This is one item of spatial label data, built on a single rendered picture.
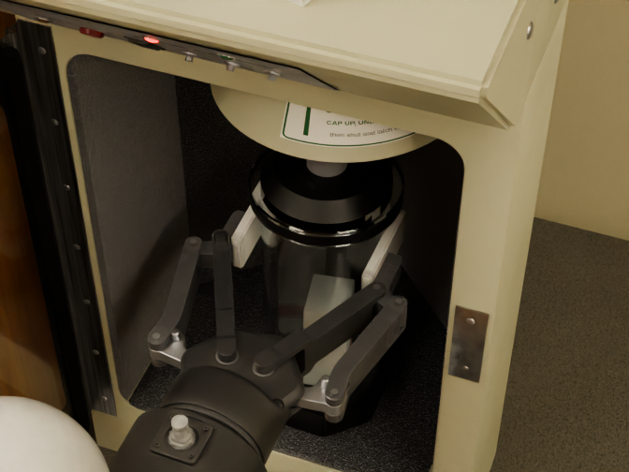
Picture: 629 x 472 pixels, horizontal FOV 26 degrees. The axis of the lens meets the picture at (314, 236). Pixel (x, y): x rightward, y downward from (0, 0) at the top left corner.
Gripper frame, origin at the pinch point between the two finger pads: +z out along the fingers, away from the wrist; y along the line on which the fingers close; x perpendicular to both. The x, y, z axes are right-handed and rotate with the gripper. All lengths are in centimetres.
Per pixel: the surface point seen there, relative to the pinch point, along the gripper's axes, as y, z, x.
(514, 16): -14.0, -11.4, -30.8
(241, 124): 4.0, -4.2, -12.1
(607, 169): -15.3, 36.2, 21.3
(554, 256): -12.8, 28.4, 26.7
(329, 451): -2.8, -5.9, 18.4
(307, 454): -1.2, -6.7, 18.4
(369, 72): -8.9, -17.4, -30.5
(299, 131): -0.1, -4.7, -13.3
